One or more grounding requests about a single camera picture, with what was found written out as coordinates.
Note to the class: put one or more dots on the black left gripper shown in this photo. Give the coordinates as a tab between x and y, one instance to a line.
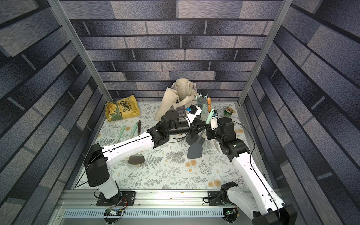
195	124

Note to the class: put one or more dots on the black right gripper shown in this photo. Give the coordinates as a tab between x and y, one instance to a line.
210	133

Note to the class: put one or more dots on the mint handle grey ladle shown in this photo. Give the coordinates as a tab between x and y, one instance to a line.
196	150

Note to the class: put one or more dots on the wooden handle white utensil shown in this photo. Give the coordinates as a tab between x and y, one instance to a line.
209	103

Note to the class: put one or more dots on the mint handle cream spoon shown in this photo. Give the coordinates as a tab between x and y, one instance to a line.
120	134

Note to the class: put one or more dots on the grey utensil rack stand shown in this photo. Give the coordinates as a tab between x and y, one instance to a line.
201	101

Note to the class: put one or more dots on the mint handle cream spatula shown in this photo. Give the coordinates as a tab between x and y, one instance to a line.
134	130

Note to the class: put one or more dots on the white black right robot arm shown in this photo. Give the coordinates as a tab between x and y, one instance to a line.
265	207

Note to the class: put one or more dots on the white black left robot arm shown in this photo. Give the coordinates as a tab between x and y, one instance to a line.
100	159

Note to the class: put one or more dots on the green beer can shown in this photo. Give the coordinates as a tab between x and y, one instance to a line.
228	112

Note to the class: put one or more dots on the beige canvas tote bag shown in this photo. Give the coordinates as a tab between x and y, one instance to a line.
182	93

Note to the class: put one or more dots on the yellow green chips bag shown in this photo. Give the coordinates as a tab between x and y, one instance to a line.
122	109

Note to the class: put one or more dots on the right circuit board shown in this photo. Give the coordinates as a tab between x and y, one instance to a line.
230	215

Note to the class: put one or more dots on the circuit board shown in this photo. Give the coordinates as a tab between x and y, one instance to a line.
114	213
230	215

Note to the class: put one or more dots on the left circuit board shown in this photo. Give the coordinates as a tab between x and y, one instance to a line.
114	213

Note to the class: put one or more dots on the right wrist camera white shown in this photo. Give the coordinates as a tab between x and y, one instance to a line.
214	120

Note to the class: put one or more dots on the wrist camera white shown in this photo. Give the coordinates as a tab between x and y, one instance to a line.
193	112
214	120

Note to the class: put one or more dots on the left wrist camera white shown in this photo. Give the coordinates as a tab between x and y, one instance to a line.
193	112

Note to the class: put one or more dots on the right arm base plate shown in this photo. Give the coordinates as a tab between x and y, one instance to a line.
217	198

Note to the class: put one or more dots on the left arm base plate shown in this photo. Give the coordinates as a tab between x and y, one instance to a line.
125	198

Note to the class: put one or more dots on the aluminium rail frame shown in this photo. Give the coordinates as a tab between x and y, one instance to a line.
147	207

